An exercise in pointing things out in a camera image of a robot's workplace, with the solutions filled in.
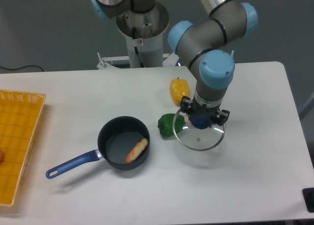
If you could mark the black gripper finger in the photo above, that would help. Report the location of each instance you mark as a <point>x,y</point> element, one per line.
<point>221,117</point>
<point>185,104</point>

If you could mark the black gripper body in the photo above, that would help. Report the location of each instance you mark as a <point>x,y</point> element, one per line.
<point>201,107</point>

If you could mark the glass pot lid blue knob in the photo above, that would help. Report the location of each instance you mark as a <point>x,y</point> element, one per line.
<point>194,138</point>

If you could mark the dark pot blue handle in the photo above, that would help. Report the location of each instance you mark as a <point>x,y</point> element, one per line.
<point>116,140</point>

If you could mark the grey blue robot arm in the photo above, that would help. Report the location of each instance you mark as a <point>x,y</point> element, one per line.
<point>199,47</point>

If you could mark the yellow bell pepper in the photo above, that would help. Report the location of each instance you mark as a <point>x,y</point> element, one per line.
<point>178,89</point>

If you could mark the green bell pepper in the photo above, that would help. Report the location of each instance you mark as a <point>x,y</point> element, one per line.
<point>165,124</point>

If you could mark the toy bread loaf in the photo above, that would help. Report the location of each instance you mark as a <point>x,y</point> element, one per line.
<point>136,151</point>

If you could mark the black object table corner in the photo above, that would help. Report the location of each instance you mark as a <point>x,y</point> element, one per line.
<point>308,195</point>

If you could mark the yellow plastic basket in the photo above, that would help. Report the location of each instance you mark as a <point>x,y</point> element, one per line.
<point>19,115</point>

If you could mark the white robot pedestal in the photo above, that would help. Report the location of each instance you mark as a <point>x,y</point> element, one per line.
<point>143,24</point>

